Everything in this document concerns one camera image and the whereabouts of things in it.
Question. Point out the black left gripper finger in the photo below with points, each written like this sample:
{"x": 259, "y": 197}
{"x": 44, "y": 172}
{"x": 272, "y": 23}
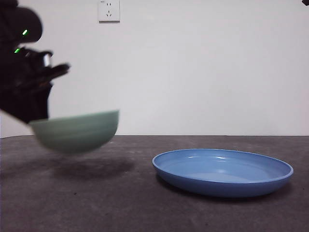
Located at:
{"x": 39, "y": 104}
{"x": 12, "y": 106}

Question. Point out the green ribbed bowl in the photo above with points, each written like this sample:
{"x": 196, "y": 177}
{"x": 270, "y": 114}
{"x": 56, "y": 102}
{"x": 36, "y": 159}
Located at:
{"x": 74, "y": 135}

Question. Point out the blue round plate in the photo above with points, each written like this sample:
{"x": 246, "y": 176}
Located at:
{"x": 217, "y": 184}

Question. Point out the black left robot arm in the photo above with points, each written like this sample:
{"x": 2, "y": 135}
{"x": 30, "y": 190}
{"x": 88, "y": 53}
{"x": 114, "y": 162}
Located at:
{"x": 21, "y": 24}

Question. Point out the white wall socket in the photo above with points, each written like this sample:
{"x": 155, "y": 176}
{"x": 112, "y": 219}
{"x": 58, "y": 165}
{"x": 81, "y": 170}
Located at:
{"x": 109, "y": 12}

